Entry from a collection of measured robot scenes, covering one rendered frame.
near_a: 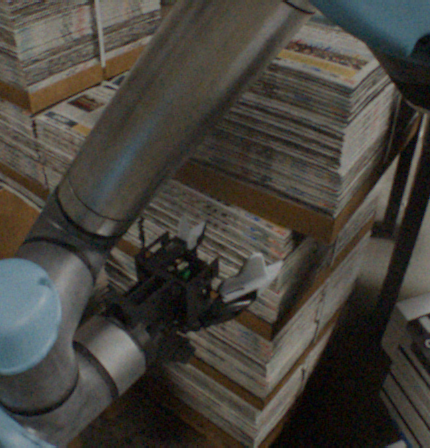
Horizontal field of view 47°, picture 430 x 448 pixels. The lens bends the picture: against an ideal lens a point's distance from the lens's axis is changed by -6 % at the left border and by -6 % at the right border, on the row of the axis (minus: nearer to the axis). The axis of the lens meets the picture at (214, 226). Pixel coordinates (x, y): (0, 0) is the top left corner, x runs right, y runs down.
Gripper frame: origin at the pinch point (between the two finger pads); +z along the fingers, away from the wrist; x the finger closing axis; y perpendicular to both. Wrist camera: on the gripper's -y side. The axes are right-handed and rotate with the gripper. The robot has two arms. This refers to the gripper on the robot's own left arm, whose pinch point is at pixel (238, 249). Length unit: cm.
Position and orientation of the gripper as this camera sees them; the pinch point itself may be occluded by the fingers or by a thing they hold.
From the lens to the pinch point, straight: 64.6
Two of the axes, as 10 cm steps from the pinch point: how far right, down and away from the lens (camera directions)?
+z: 6.1, -5.1, 6.0
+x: -7.9, -4.0, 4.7
